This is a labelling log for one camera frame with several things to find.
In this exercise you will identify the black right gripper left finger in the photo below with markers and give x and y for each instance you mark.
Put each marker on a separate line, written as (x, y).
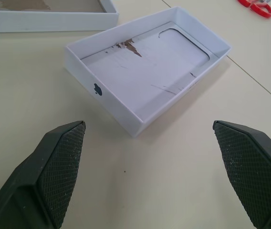
(54, 171)

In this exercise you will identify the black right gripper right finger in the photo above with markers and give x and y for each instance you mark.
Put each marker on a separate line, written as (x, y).
(252, 171)

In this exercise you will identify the white phone box lid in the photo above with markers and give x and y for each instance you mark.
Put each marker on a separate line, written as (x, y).
(138, 71)

